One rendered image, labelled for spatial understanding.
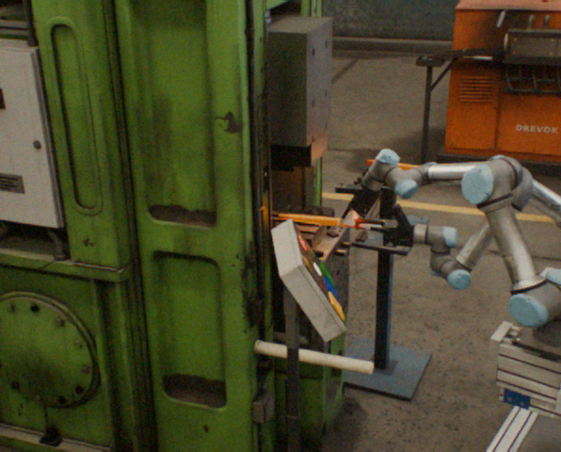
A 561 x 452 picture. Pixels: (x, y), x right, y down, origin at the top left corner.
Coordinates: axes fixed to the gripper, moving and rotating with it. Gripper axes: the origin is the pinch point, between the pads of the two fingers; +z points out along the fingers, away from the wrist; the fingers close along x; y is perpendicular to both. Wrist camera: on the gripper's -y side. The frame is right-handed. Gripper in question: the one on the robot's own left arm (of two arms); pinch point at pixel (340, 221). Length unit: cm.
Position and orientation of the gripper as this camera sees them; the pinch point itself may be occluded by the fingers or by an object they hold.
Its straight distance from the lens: 307.8
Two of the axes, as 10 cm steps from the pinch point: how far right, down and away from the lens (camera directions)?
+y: 8.3, 5.5, -0.8
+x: 3.4, -4.0, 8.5
